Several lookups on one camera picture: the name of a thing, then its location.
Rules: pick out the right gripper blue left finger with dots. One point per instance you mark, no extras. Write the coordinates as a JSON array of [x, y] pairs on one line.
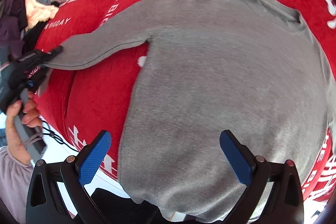
[[44, 200]]

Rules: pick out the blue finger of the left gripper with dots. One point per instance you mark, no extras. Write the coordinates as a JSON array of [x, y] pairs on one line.
[[49, 56]]

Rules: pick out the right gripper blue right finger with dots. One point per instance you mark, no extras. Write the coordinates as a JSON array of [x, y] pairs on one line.
[[285, 200]]

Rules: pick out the grey knit sweater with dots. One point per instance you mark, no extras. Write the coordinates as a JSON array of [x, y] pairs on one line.
[[250, 66]]

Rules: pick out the lilac sleeve left forearm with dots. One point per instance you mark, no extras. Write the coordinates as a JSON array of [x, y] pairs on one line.
[[15, 181]]

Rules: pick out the pile of dark clothes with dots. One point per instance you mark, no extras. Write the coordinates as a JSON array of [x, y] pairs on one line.
[[22, 22]]

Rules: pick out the person's left hand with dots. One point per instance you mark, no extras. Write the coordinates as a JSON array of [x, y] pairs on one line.
[[31, 119]]

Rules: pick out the red printed bed blanket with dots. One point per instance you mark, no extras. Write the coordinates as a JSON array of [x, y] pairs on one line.
[[99, 98]]

